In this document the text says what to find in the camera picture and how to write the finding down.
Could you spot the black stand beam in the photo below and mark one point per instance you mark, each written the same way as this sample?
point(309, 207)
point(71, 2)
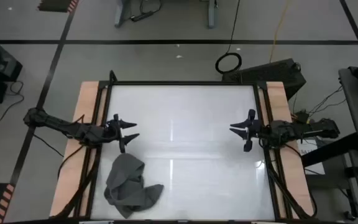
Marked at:
point(331, 151)

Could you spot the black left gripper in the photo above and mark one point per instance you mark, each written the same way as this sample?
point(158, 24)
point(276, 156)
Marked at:
point(117, 119)

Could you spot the black power strip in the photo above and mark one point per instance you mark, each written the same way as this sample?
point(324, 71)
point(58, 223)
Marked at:
point(141, 16)

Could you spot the black metal table frame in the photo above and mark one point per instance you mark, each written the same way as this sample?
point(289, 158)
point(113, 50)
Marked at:
point(182, 83)

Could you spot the grey desk leg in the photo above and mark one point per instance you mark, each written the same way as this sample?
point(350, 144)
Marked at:
point(211, 15)
point(120, 15)

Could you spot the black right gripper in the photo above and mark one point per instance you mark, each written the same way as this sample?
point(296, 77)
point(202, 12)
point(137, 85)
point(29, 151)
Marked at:
point(251, 130)

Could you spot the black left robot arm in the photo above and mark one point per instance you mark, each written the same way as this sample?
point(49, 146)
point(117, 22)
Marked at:
point(57, 123)

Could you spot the black corner bracket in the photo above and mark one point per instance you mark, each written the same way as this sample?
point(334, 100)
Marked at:
point(113, 77)

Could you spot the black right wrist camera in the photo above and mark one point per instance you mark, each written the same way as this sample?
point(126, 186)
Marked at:
point(262, 130)

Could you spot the white paper sheet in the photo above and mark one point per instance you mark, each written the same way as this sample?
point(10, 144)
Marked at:
point(314, 165)

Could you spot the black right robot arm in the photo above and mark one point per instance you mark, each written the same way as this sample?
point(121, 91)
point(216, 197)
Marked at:
point(319, 127)

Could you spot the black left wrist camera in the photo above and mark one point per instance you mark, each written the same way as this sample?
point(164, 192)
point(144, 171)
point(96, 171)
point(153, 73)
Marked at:
point(110, 131)

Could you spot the grey waffle-weave towel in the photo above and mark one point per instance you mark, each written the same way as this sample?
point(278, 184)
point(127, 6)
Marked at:
point(126, 186)

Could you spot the black computer tower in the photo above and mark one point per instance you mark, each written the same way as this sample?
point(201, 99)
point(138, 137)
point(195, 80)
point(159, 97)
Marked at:
point(269, 73)

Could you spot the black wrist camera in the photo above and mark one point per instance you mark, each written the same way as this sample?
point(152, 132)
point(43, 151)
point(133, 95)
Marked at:
point(110, 131)
point(262, 130)

